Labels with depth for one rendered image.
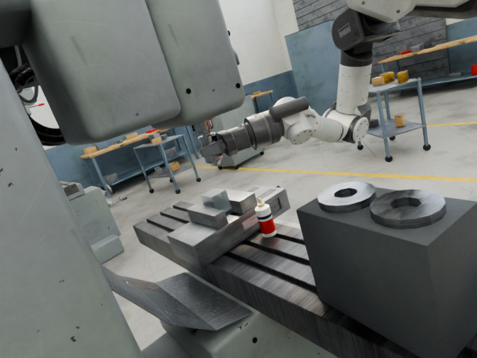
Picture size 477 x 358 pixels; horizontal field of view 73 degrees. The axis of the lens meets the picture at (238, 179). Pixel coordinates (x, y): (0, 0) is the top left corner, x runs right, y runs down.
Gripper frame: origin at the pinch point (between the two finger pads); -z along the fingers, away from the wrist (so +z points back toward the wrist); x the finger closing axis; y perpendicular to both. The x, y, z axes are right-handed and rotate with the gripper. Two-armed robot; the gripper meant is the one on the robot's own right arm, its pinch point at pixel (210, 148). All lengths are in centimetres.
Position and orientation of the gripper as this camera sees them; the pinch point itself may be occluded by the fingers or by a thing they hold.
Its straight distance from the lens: 83.1
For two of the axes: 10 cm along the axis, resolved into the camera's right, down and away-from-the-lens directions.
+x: 2.4, 2.1, -9.5
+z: 9.3, -3.4, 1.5
